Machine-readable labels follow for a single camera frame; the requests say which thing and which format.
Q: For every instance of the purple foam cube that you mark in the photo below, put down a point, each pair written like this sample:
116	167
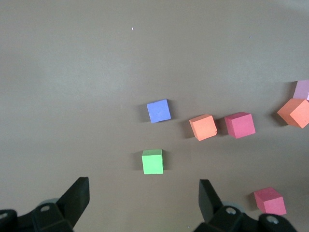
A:
158	111

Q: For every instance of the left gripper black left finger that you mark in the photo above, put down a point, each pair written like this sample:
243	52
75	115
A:
70	203

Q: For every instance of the orange foam cube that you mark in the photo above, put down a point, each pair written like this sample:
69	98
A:
293	113

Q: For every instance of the crimson foam cube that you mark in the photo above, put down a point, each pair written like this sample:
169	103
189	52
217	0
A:
270	200
240	125

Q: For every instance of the pink foam cube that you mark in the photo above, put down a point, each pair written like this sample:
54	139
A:
302	89

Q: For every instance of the green foam cube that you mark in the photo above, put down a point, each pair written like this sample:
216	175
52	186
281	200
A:
152	163

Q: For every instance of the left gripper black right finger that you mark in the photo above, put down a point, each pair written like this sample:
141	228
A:
210	205

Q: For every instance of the orange foam cube notched corner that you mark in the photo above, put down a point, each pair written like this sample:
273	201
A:
202	126

